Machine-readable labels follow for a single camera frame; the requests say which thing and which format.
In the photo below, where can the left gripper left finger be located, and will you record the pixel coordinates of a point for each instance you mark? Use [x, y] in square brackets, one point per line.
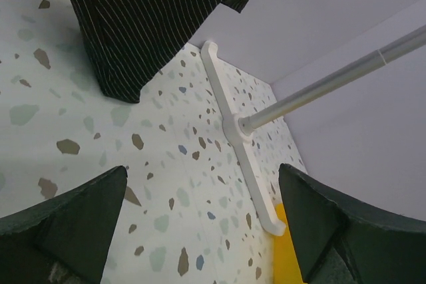
[65, 239]

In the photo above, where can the right white rack pole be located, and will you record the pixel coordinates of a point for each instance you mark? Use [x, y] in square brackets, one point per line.
[345, 75]

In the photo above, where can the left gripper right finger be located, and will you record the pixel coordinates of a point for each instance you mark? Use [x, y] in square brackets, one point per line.
[340, 239]

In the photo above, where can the yellow plastic tray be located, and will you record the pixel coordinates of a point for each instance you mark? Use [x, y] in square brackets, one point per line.
[285, 264]

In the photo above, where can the right rack base foot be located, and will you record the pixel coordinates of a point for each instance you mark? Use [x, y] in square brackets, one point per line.
[240, 139]

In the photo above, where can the black pinstriped underwear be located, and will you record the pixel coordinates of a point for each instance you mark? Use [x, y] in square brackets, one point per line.
[129, 41]

